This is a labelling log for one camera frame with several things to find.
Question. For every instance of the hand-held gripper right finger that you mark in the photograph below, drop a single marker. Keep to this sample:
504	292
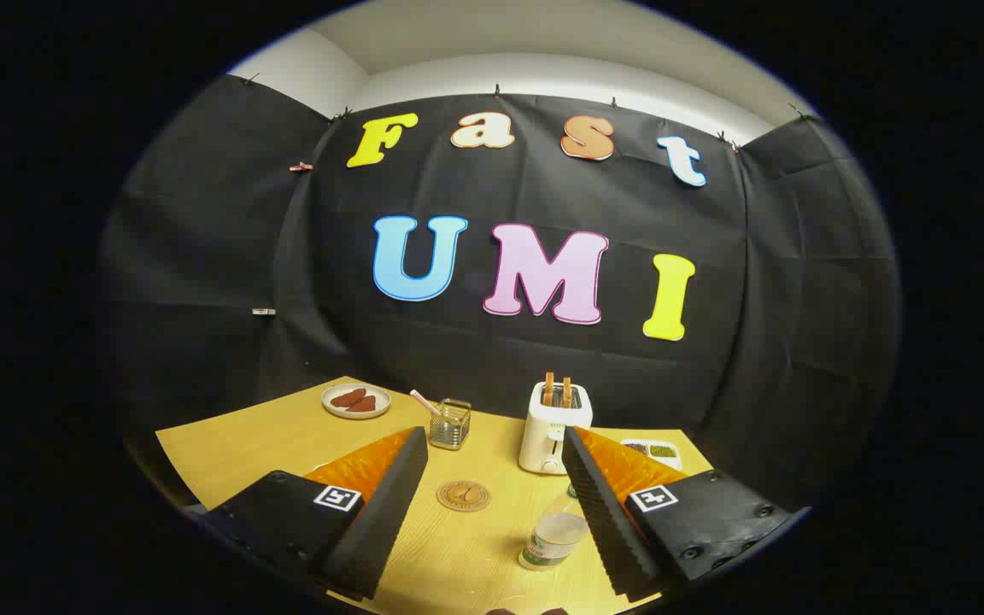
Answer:
603	512

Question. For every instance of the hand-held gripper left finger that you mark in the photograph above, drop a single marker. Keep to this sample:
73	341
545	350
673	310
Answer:
385	512

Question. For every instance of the clear plastic juice bottle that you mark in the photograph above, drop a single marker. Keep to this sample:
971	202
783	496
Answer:
553	534

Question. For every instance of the round wooden coaster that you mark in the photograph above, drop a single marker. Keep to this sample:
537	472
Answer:
463	495

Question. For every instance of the white divided dish with beans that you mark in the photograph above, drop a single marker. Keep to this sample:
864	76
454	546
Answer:
654	449

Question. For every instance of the white toaster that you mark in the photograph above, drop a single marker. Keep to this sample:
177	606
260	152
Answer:
553	427

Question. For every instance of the square glass jar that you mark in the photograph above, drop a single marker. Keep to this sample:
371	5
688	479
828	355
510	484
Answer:
449	427

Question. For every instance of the red-brown sausage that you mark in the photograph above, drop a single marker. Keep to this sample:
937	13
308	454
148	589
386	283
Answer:
363	405
347	397

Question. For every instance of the small white plate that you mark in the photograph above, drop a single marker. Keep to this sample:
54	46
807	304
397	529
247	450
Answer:
377	395

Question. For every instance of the red white striped straw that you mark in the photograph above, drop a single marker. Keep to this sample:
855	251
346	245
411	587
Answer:
419	398

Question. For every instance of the wooden table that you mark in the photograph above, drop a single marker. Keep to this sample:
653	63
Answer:
287	436

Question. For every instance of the black backdrop cloth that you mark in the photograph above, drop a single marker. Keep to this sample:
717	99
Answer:
492	359

